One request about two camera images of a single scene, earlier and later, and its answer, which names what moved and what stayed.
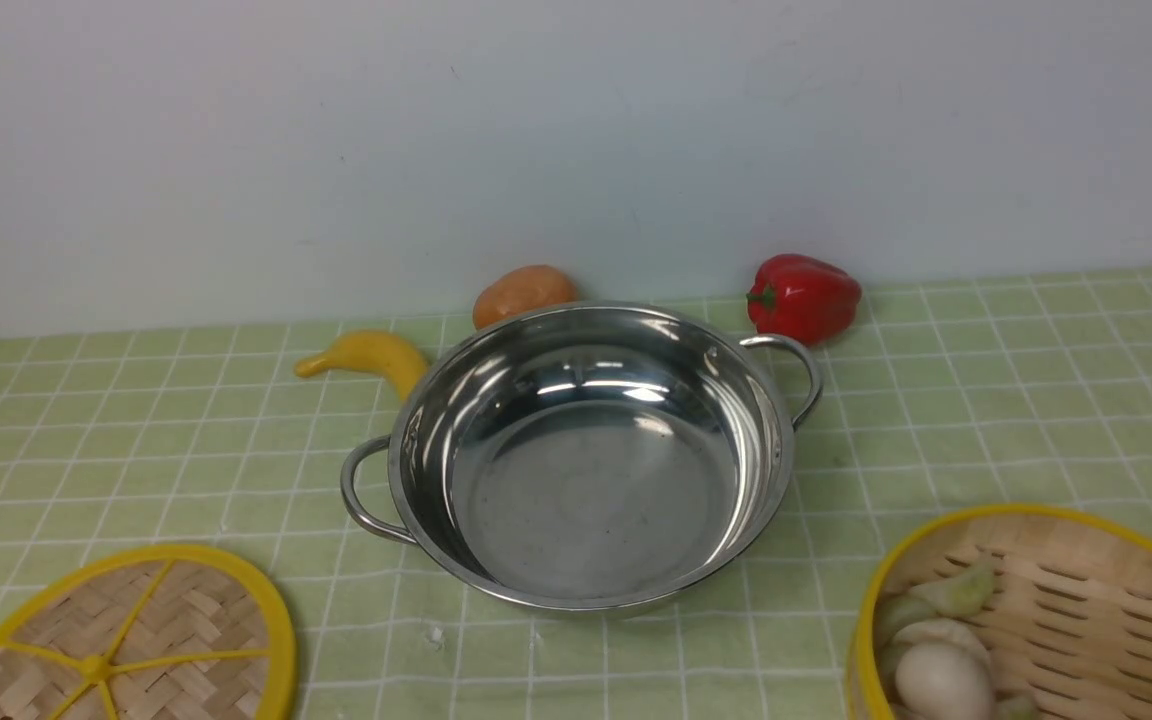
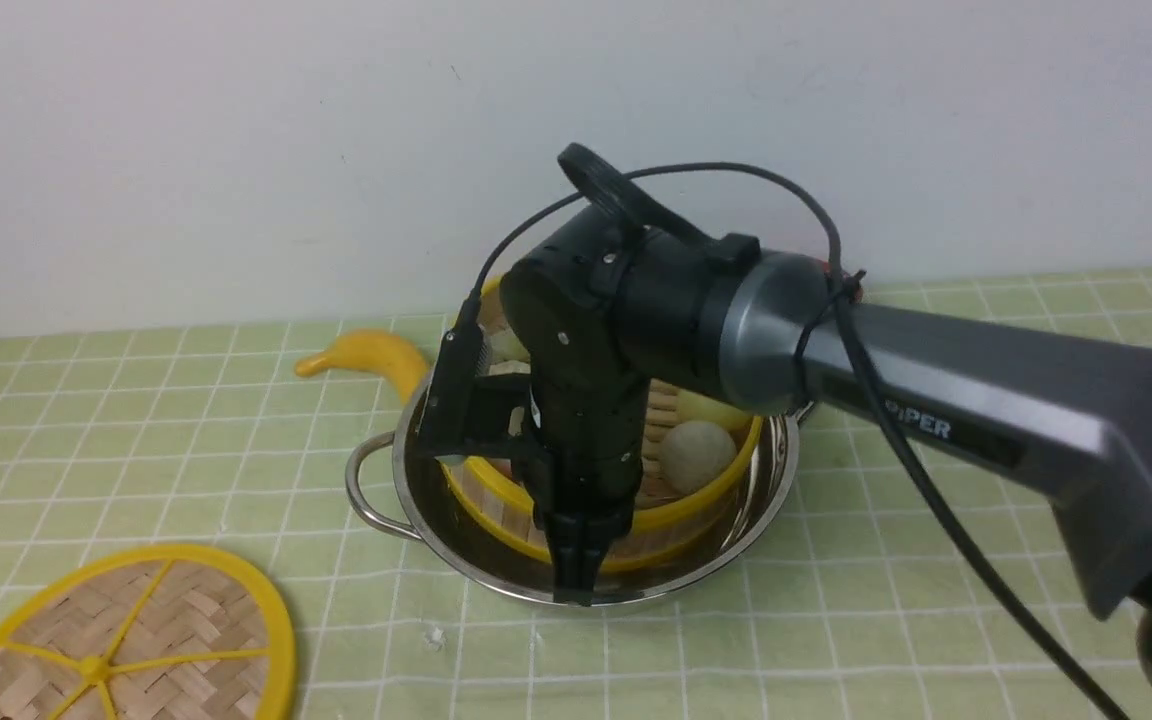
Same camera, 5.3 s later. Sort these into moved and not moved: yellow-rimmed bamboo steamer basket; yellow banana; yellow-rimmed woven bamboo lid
Moved: yellow-rimmed bamboo steamer basket
Not moved: yellow-rimmed woven bamboo lid; yellow banana
